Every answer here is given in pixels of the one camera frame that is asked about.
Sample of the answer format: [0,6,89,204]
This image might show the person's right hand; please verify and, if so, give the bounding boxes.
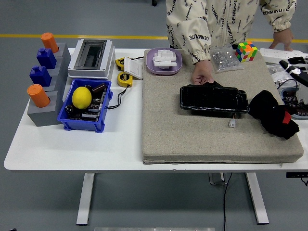
[191,60,215,85]

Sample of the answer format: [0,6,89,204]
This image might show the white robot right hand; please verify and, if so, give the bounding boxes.
[279,55,308,88]

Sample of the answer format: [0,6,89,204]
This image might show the person's left hand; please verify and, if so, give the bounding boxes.
[269,28,294,52]

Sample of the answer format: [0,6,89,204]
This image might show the black glossy panel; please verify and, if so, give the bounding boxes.
[179,80,250,119]

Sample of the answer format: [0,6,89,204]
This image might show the black rag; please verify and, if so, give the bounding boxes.
[248,90,300,140]

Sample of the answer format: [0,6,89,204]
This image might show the clear bags of small parts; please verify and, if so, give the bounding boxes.
[266,62,308,85]

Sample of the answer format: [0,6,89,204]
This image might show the white power strip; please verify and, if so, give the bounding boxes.
[259,47,308,65]

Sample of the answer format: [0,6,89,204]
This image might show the clear bag of metal nuts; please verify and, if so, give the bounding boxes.
[209,44,245,74]

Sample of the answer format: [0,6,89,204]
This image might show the colourful puzzle cube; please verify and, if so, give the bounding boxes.
[234,41,258,63]

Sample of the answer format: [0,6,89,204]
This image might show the pale tray of circuit boards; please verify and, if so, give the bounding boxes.
[278,85,308,120]

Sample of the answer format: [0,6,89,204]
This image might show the purple tray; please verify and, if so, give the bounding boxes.
[145,47,183,77]

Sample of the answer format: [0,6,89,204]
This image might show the person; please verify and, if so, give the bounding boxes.
[166,0,297,65]

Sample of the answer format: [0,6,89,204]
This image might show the beige mat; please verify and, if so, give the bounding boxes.
[141,49,304,166]

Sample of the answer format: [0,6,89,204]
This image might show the yellow tape measure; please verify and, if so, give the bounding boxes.
[115,57,128,71]
[116,71,133,87]

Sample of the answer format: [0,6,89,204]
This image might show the grey control box under table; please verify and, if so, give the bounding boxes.
[208,172,229,186]

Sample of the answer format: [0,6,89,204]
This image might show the circuit board with capacitors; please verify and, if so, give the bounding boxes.
[64,83,108,122]

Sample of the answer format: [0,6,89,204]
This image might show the yellow lemon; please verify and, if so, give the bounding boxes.
[72,86,92,110]

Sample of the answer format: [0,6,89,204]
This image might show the blue plastic bin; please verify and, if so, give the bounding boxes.
[56,78,113,134]

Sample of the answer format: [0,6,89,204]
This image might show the white table leg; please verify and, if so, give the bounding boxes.
[245,172,270,225]
[76,172,95,226]

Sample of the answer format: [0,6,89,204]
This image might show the orange cylinder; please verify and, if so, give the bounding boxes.
[26,84,51,108]
[40,32,60,53]

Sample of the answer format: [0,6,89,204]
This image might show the blue plastic block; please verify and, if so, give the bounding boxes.
[36,48,57,70]
[29,65,52,87]

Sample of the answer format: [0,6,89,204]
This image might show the grey stepped block holder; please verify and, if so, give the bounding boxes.
[26,42,72,128]

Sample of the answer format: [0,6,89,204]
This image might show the stack of white switch parts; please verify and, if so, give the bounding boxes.
[152,48,178,70]

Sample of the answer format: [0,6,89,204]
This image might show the white wall switch plate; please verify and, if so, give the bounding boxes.
[123,57,144,80]

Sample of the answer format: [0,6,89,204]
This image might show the thin black wire pair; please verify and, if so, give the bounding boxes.
[105,85,132,110]

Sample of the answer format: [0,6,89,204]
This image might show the grey electrical enclosure box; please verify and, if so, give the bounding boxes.
[67,38,116,80]

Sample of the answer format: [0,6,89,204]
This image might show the black hanging cable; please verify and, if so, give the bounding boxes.
[222,172,233,231]

